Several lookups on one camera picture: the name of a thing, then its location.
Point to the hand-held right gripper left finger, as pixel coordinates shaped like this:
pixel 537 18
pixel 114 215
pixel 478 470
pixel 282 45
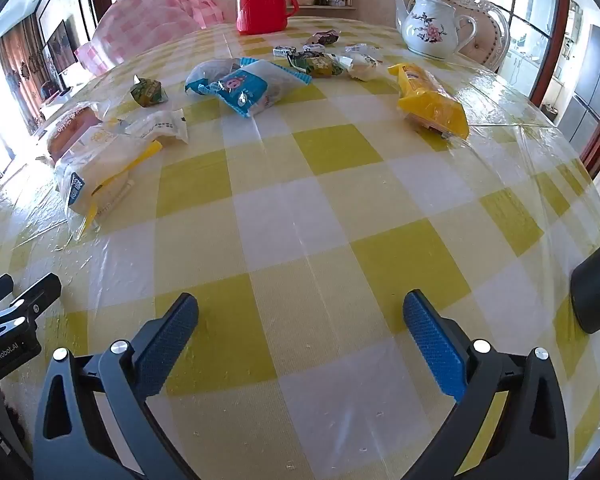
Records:
pixel 170 345

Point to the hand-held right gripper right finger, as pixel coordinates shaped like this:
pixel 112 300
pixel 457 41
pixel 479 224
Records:
pixel 435 350

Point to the brown bread packet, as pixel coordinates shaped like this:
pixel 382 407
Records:
pixel 70 130

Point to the green white snack packet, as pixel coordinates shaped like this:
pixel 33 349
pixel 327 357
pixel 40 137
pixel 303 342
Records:
pixel 149 92

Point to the blue white candy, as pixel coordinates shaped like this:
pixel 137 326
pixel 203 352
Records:
pixel 313 47
pixel 282 51

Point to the yellow striped bread packet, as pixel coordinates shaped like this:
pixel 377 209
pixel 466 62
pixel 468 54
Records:
pixel 100 170

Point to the black round object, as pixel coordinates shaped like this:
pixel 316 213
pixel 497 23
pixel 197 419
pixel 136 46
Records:
pixel 597 295

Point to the yellow checkered tablecloth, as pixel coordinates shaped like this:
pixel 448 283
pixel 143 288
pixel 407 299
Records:
pixel 305 210

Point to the brown patterned curtain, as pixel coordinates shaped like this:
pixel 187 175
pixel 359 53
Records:
pixel 22 70

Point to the flat screen television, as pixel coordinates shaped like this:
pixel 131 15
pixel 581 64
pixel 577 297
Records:
pixel 64 45

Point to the yellow snack packet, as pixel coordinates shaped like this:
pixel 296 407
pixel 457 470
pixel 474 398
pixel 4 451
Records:
pixel 425 100

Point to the blue snack packet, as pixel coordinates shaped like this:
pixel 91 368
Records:
pixel 245 85

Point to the clear bread packet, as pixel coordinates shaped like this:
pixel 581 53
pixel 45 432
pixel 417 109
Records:
pixel 205 72

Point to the pink checkered food cover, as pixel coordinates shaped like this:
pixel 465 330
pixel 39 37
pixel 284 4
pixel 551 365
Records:
pixel 145 20

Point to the white crumpled wrapper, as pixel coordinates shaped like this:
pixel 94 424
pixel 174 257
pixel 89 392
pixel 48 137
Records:
pixel 366 65

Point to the grey refrigerator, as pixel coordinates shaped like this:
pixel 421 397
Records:
pixel 587 80

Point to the white floral teapot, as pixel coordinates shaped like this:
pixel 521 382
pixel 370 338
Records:
pixel 430 35

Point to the pink checkered cloth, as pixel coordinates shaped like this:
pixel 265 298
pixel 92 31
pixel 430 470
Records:
pixel 212 7

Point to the green wrapped candy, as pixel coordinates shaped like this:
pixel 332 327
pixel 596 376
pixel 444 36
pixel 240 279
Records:
pixel 322 37

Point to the wooden framed glass door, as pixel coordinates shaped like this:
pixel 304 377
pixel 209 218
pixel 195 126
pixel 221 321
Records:
pixel 540 25

